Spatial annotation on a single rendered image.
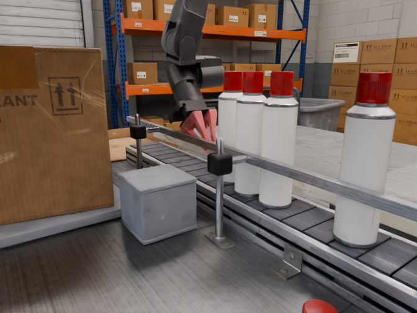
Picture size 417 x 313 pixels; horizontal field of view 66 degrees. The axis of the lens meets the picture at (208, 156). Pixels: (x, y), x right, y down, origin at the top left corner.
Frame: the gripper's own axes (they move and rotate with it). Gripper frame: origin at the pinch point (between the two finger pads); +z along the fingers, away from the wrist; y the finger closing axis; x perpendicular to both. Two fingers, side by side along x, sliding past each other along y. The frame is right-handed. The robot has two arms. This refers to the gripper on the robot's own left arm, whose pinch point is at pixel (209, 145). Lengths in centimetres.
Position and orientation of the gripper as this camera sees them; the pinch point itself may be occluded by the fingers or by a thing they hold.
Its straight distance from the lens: 65.1
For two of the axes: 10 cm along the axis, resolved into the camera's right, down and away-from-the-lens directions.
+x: -4.4, 4.6, 7.7
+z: 3.7, 8.8, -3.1
